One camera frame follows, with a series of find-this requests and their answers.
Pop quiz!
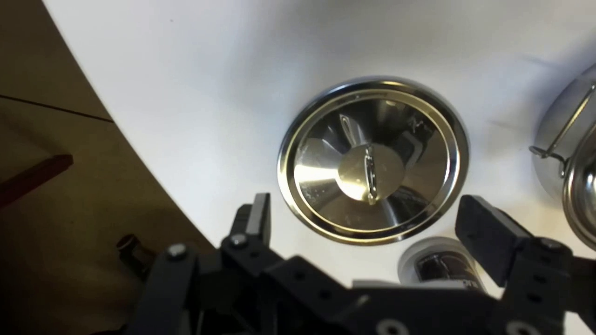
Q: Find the small translucent plastic cup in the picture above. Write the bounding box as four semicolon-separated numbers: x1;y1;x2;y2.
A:
397;234;487;293

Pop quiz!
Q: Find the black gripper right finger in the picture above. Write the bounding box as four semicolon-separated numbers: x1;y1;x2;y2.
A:
455;193;596;335

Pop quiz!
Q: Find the steel pot lid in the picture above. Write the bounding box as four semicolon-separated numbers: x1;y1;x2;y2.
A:
276;74;472;247
561;118;596;250

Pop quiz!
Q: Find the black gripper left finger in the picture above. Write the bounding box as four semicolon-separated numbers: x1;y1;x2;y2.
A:
127;191;351;335

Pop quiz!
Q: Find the small steel pot with handles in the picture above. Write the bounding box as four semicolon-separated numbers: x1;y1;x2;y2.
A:
529;61;596;252

